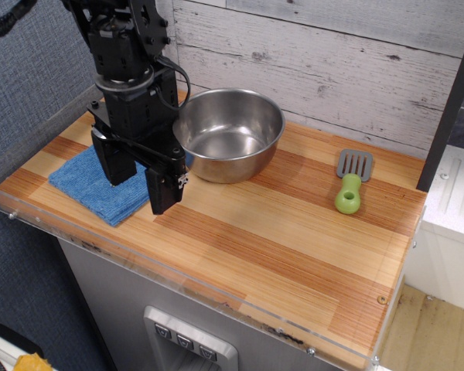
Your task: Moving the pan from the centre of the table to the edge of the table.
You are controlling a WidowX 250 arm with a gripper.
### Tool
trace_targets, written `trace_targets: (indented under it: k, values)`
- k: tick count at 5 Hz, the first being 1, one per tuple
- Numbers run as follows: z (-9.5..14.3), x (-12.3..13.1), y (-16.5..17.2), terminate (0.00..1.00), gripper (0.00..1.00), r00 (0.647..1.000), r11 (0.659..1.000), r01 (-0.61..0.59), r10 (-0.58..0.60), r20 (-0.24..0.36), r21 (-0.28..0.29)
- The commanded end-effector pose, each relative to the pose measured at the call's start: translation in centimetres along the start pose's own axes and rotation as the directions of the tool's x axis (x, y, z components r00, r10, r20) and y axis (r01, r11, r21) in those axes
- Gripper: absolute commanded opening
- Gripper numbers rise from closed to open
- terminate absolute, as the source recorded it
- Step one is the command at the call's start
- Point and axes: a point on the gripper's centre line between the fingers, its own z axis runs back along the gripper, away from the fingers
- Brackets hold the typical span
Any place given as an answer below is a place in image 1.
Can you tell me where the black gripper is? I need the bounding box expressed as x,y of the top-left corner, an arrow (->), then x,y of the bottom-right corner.
89,68 -> 186,215

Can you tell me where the yellow tape object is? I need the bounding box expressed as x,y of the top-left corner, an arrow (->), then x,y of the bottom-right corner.
12,353 -> 53,371

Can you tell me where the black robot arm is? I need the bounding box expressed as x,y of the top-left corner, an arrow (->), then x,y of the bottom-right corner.
63,1 -> 187,215

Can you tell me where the stainless steel bowl pan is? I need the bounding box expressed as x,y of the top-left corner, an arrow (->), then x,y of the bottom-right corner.
173,88 -> 285,184

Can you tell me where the grey cabinet with buttons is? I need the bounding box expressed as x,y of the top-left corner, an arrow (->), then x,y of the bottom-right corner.
56,236 -> 357,371

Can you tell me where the white side cabinet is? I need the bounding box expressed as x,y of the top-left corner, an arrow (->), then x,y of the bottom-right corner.
403,145 -> 464,309

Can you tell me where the blue folded cloth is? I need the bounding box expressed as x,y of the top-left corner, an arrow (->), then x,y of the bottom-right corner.
48,146 -> 149,226

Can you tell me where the black vertical post right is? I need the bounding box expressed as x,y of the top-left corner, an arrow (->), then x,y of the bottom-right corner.
416,54 -> 464,192

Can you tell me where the grey spatula green handle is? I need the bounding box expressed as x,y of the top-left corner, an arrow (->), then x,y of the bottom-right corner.
334,148 -> 373,215

